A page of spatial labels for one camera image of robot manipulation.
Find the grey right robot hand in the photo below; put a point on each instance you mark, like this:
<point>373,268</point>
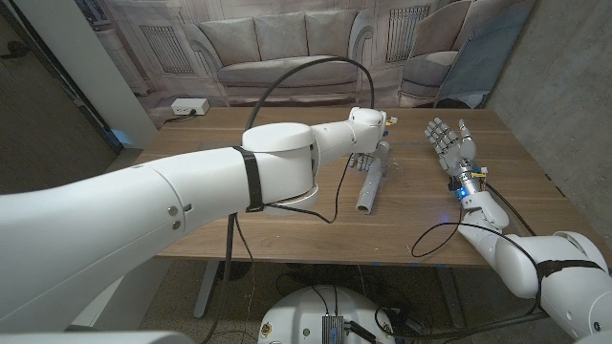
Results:
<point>454,153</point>

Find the grey table leg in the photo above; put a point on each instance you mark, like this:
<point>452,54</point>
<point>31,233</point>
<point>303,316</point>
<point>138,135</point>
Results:
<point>206,286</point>
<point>452,296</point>

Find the silver box on torso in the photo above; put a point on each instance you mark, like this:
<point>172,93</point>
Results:
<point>333,330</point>

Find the white power strip box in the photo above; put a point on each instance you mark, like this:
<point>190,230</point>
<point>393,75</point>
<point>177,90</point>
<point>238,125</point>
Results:
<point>189,106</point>

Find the dark wooden door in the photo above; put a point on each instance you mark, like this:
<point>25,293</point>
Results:
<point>43,134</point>

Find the printed sofa backdrop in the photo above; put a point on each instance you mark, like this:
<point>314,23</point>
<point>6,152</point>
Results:
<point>287,43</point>

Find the blue-grey leaning board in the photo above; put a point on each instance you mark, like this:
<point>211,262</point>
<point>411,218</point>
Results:
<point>487,52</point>

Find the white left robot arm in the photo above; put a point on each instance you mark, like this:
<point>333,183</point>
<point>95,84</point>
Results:
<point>143,215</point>

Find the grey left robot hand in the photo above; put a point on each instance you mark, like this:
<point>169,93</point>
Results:
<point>362,162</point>

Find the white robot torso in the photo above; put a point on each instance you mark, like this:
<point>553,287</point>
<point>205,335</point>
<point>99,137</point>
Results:
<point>296,315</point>

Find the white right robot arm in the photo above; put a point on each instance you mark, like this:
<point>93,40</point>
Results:
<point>564,272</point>

